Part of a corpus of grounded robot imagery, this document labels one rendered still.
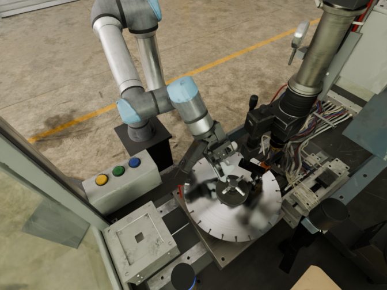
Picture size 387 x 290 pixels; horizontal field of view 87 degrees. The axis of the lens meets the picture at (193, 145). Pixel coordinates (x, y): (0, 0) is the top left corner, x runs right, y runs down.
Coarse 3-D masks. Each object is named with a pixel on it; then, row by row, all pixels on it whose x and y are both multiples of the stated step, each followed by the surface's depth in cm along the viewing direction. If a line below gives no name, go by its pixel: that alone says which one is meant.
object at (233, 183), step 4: (228, 180) 67; (232, 180) 66; (236, 180) 67; (240, 180) 67; (232, 184) 66; (236, 184) 66; (228, 188) 65; (232, 188) 66; (236, 188) 65; (224, 192) 64; (240, 192) 65
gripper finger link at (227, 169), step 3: (219, 162) 64; (222, 162) 64; (222, 165) 64; (225, 165) 64; (228, 165) 65; (231, 165) 65; (222, 168) 64; (225, 168) 65; (228, 168) 65; (231, 168) 66; (216, 171) 66; (225, 171) 65; (228, 171) 66; (231, 171) 66; (225, 174) 66; (228, 174) 66; (219, 177) 66; (222, 177) 65; (225, 177) 66; (222, 180) 67; (225, 180) 67
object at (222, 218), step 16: (256, 160) 77; (192, 176) 74; (208, 176) 74; (240, 176) 73; (272, 176) 73; (192, 192) 70; (208, 192) 70; (256, 192) 69; (272, 192) 69; (192, 208) 67; (208, 208) 66; (224, 208) 66; (240, 208) 66; (256, 208) 66; (272, 208) 66; (208, 224) 63; (224, 224) 63; (240, 224) 63; (256, 224) 63; (272, 224) 63; (224, 240) 60; (240, 240) 60
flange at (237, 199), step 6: (216, 186) 70; (222, 186) 70; (240, 186) 70; (246, 186) 70; (216, 192) 69; (228, 192) 68; (234, 192) 67; (246, 192) 68; (222, 198) 67; (228, 198) 67; (234, 198) 67; (240, 198) 67; (228, 204) 67; (234, 204) 66
